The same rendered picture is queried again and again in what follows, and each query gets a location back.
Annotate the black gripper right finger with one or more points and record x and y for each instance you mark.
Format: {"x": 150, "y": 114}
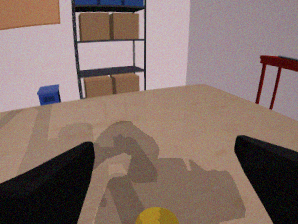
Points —
{"x": 273, "y": 172}

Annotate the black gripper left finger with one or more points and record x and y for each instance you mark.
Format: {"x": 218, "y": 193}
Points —
{"x": 52, "y": 193}

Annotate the yellow cylinder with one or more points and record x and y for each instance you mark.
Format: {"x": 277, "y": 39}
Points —
{"x": 157, "y": 215}

